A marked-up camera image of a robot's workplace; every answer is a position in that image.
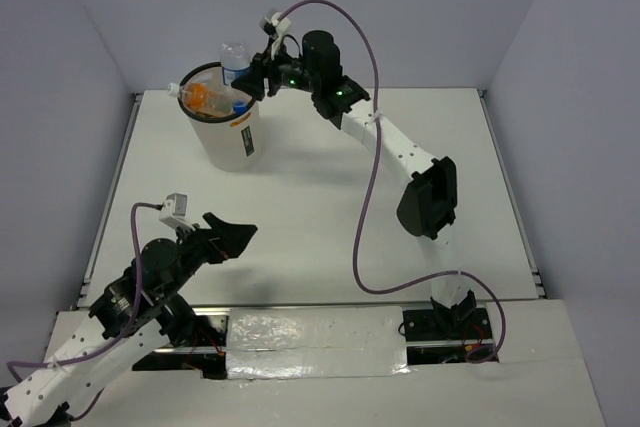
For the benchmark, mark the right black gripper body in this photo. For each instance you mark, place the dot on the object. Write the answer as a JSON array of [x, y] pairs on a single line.
[[291, 72]]

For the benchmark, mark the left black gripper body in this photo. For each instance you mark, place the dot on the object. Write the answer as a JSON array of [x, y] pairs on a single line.
[[194, 248]]

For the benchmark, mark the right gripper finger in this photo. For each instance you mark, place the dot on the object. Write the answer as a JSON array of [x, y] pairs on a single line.
[[252, 83], [262, 61]]

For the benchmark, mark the small blue cap bottle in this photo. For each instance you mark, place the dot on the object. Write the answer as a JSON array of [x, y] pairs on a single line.
[[235, 63]]

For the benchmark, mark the long orange label bottle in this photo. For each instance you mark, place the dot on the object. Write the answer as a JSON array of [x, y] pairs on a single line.
[[199, 99]]

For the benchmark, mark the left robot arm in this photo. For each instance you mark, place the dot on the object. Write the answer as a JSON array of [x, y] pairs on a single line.
[[140, 311]]

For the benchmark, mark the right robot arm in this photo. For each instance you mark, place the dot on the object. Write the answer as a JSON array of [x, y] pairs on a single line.
[[426, 209]]

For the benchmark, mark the white bin with black rim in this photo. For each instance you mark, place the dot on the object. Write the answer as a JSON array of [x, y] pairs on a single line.
[[231, 143]]

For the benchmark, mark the silver tape strip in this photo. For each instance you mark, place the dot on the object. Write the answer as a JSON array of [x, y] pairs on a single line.
[[337, 342]]

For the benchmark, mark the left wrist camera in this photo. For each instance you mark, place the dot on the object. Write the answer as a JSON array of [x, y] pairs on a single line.
[[173, 213]]

